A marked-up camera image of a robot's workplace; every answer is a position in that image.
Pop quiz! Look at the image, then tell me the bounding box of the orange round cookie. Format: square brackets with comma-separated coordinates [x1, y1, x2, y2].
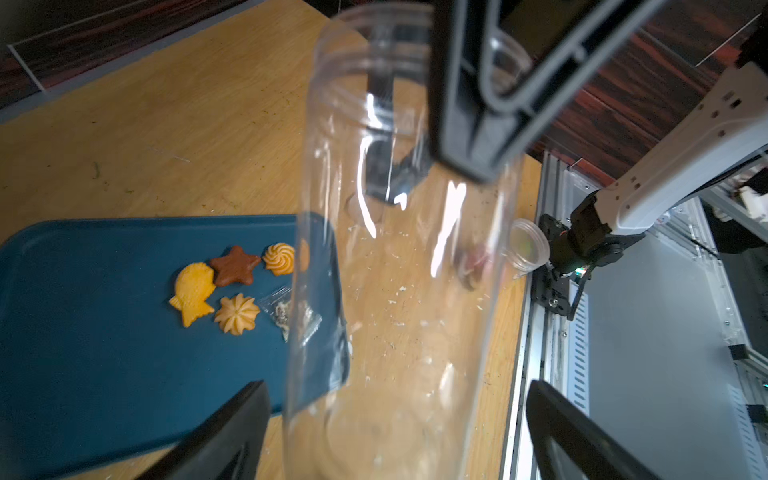
[262, 243, 295, 276]

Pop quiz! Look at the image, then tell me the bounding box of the teal plastic tray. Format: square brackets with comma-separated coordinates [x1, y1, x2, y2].
[1, 213, 350, 479]

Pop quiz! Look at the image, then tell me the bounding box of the yellow fish shaped cookie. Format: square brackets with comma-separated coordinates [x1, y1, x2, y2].
[168, 262, 216, 328]

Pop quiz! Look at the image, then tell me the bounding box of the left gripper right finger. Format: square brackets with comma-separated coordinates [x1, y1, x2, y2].
[525, 380, 657, 479]

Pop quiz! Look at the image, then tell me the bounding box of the clear jar with pink cookies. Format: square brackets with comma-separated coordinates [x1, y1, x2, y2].
[456, 244, 494, 291]

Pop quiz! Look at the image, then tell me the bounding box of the yellow swirl cookie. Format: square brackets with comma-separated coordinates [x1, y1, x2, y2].
[214, 293, 261, 336]

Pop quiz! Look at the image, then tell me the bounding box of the aluminium front rail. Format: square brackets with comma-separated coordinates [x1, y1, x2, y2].
[500, 152, 768, 480]

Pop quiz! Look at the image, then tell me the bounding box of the clear jar lid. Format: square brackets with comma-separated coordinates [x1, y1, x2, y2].
[506, 218, 550, 278]

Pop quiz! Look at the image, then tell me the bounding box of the clear jar with star cookies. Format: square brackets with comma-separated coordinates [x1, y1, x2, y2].
[283, 2, 522, 479]

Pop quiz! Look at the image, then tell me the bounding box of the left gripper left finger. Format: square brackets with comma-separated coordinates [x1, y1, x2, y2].
[139, 381, 271, 479]

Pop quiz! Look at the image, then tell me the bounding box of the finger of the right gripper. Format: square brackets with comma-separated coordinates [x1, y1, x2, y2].
[427, 1, 662, 183]

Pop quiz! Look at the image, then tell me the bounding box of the brown iced star cookie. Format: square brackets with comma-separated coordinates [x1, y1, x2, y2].
[209, 245, 261, 287]

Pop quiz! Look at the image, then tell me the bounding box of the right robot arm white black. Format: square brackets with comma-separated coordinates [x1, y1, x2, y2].
[428, 1, 767, 275]

